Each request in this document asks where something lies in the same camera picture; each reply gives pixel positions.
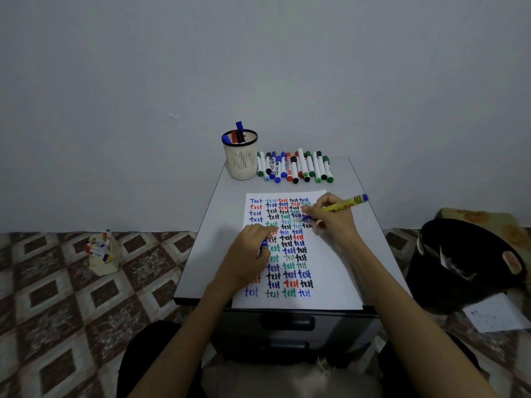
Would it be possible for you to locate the yellow floral cushion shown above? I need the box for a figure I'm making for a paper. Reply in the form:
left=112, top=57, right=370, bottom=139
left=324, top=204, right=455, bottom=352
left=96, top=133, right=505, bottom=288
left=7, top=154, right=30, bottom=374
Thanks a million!
left=435, top=207, right=531, bottom=286

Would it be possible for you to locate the person's right forearm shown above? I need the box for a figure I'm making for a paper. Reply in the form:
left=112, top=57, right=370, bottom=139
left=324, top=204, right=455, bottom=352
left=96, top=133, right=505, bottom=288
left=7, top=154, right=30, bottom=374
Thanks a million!
left=346, top=240, right=501, bottom=398

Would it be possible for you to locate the white sheet with faint marks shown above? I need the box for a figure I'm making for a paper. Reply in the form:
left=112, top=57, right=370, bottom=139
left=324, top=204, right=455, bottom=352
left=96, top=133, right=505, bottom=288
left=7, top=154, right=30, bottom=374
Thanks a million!
left=462, top=292, right=531, bottom=333

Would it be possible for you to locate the person's left hand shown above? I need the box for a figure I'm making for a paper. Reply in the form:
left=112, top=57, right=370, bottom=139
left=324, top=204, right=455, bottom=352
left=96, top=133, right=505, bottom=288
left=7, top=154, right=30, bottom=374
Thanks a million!
left=211, top=223, right=279, bottom=293

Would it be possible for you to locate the person's right leg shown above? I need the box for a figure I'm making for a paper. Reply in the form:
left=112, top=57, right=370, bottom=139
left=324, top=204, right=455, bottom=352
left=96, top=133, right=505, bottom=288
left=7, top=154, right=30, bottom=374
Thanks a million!
left=379, top=331, right=484, bottom=398

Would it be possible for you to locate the black plastic bucket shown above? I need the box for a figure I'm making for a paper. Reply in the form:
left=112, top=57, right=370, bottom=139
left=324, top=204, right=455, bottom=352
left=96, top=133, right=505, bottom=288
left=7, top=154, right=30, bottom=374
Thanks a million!
left=406, top=218, right=528, bottom=313

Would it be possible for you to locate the beige fuzzy cloth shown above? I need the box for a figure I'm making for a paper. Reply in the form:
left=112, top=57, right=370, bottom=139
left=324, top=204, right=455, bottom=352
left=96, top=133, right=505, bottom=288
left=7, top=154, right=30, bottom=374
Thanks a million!
left=201, top=360, right=382, bottom=398

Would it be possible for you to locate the person's right hand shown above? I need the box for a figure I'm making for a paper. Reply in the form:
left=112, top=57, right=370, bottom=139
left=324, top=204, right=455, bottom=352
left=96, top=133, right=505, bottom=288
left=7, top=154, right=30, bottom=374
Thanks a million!
left=300, top=192, right=362, bottom=249

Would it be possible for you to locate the row of colored markers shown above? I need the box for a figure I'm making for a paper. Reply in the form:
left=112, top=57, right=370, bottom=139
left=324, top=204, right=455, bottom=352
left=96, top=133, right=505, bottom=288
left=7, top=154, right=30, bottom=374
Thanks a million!
left=256, top=148, right=335, bottom=185

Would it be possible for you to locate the white paper with colored writing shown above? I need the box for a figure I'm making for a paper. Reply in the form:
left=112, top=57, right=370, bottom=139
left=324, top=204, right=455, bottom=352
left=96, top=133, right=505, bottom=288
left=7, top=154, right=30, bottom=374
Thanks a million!
left=231, top=189, right=365, bottom=311

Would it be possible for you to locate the person's left forearm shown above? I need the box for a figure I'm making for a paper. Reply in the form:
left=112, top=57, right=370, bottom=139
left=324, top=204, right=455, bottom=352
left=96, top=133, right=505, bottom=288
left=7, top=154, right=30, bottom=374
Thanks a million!
left=128, top=284, right=233, bottom=398

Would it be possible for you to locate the person's left leg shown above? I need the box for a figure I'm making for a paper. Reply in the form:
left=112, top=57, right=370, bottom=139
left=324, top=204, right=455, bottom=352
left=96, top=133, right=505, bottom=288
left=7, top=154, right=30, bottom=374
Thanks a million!
left=117, top=321, right=204, bottom=398

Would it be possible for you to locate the grey drawer cabinet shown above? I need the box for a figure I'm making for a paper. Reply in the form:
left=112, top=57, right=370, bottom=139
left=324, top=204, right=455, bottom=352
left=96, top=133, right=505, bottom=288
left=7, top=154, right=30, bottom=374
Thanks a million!
left=173, top=157, right=412, bottom=365

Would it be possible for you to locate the person's leg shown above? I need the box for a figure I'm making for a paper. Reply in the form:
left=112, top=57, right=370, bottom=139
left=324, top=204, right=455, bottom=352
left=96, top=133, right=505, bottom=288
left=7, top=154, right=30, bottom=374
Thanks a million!
left=117, top=321, right=204, bottom=398
left=379, top=331, right=484, bottom=398

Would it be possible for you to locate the small cream box of pens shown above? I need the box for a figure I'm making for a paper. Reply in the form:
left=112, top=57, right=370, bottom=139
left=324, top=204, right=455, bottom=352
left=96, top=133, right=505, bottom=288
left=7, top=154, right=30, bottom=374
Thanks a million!
left=85, top=229, right=121, bottom=277

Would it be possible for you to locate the beige mesh cup black rim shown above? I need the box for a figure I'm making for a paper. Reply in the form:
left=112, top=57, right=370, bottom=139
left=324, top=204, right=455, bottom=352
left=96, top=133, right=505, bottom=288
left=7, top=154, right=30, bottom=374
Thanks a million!
left=221, top=129, right=259, bottom=181

